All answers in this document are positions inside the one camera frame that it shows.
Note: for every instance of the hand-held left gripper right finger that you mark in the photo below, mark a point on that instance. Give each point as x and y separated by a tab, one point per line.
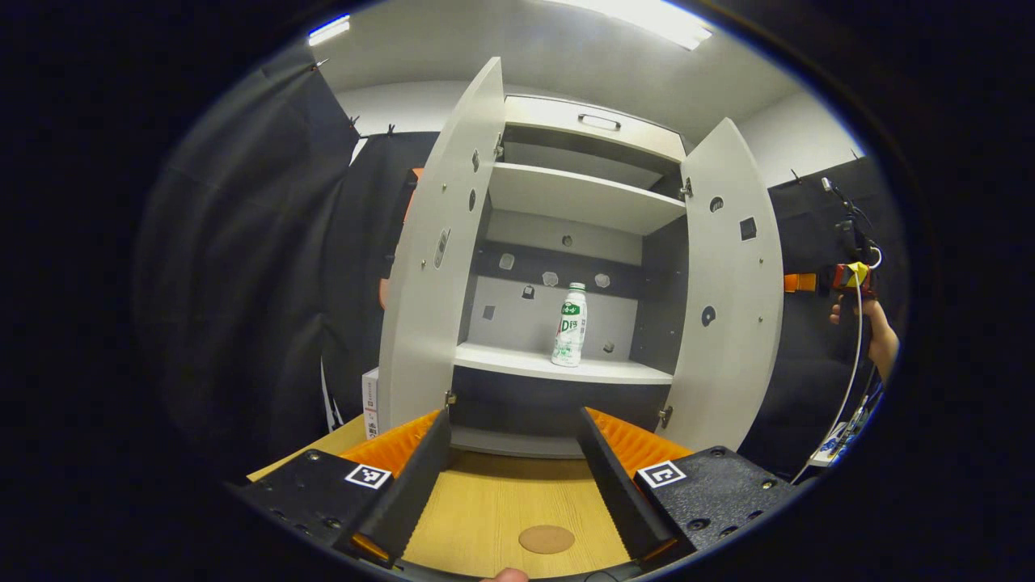
618	493

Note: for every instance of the white cabinet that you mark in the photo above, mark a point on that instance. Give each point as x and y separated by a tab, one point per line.
517	315

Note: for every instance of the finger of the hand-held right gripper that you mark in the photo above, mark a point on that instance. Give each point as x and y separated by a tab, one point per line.
799	282

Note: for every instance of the small white box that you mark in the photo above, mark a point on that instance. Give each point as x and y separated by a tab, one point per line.
370	400

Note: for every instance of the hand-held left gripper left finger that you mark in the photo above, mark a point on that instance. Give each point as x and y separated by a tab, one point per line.
416	485

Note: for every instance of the white cabinet door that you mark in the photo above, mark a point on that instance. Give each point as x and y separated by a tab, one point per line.
428	323
732	339

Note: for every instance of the white bottle green label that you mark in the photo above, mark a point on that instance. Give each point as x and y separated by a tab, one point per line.
569	331

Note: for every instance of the large ceiling light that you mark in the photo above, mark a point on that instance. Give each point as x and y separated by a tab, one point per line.
647	20

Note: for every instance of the white cabinet drawer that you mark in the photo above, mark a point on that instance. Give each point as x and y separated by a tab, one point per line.
550	125

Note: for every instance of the small ceiling light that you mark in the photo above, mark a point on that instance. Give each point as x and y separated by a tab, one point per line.
327	30

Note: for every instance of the white cabinet shelf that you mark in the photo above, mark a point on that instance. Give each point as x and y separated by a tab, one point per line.
582	198
517	361

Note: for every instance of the round cork coaster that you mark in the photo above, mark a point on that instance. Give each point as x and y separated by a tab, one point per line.
547	539

